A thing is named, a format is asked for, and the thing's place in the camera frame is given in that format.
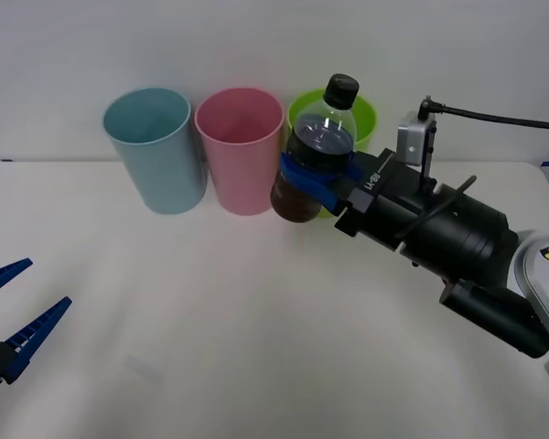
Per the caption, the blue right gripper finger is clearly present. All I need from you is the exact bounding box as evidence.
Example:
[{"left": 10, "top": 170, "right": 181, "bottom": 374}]
[
  {"left": 346, "top": 152, "right": 364, "bottom": 182},
  {"left": 280, "top": 152, "right": 371, "bottom": 238}
]

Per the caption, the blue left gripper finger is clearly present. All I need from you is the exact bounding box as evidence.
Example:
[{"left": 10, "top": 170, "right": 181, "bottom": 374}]
[
  {"left": 0, "top": 295, "right": 73, "bottom": 386},
  {"left": 0, "top": 257, "right": 34, "bottom": 304}
]

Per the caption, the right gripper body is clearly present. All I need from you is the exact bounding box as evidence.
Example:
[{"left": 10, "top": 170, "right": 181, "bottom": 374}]
[{"left": 346, "top": 146, "right": 440, "bottom": 252}]

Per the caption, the dark drink bottle black cap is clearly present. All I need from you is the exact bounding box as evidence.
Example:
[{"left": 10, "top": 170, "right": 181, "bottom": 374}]
[{"left": 269, "top": 72, "right": 361, "bottom": 226}]

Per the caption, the yellow-green plastic bin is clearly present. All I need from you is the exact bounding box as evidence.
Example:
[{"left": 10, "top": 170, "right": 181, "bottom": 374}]
[{"left": 285, "top": 89, "right": 378, "bottom": 220}]

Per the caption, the pink plastic bin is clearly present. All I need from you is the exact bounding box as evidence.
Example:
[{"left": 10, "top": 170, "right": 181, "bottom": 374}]
[{"left": 193, "top": 86, "right": 286, "bottom": 217}]

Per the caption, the pale blue plastic bin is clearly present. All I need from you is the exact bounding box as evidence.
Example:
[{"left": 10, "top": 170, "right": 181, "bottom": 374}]
[{"left": 102, "top": 87, "right": 208, "bottom": 216}]

